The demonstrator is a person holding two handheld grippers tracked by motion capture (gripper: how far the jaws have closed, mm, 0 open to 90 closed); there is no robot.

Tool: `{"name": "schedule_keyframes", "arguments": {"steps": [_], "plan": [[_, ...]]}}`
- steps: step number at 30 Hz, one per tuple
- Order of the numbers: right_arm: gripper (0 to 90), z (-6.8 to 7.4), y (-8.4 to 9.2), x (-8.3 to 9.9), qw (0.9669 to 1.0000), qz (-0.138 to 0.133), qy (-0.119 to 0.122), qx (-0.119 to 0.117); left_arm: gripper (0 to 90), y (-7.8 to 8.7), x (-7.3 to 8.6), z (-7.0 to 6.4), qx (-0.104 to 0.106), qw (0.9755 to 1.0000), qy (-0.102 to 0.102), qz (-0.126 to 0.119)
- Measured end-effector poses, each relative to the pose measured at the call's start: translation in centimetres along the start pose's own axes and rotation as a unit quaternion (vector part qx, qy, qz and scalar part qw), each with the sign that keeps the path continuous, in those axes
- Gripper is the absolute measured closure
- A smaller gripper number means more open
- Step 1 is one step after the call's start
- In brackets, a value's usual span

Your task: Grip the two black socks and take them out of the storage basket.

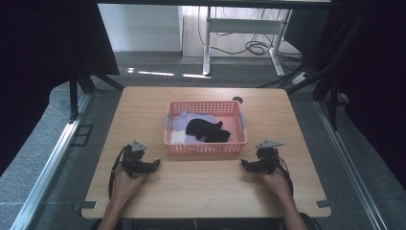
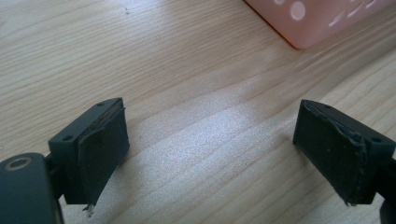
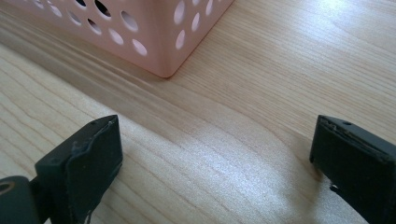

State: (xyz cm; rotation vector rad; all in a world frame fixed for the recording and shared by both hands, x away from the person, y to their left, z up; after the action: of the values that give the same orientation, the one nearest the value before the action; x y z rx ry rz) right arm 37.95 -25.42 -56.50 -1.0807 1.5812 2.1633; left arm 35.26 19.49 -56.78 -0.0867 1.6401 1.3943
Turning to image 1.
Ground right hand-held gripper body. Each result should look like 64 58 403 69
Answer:
255 139 284 175

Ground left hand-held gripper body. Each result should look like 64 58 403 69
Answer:
121 139 148 178

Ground pink plastic basket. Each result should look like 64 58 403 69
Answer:
163 100 249 155

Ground black sock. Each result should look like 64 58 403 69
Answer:
185 118 232 144

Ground person's left hand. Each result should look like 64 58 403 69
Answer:
110 163 148 205

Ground person's right hand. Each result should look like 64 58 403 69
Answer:
260 168 294 203

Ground white cloth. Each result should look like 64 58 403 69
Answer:
169 129 188 145

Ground lavender cloth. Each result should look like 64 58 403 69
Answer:
171 109 218 145

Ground person's dark clothing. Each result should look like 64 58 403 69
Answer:
90 213 316 230

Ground white power strip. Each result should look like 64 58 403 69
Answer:
291 71 311 86

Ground black metal stand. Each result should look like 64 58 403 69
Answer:
278 9 372 131
68 61 126 123

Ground black curtain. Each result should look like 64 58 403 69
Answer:
0 0 121 177
322 0 406 190

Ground dark panel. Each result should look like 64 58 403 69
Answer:
282 9 331 58

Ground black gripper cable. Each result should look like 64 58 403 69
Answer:
273 155 295 197
107 144 132 200

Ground aluminium floor rail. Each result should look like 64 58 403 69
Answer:
313 99 389 230
9 92 94 230

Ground black floor cables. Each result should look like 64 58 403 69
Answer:
196 6 305 62

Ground white metal desk frame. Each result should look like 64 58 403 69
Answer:
202 6 293 78

